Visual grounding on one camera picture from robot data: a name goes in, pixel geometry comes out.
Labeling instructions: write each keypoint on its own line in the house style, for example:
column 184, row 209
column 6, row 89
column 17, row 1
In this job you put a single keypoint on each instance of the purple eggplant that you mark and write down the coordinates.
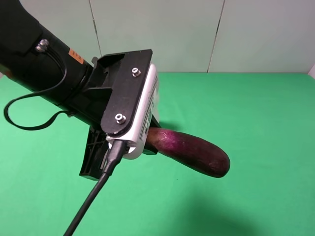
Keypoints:
column 193, row 152

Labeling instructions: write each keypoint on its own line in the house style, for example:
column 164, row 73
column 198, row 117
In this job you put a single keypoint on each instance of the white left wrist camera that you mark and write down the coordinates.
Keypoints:
column 146, row 114

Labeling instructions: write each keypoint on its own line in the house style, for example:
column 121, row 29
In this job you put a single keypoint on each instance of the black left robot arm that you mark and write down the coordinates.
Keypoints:
column 115, row 95

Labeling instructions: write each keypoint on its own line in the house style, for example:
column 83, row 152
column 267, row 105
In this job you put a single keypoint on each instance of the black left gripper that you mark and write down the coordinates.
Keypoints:
column 88, row 103

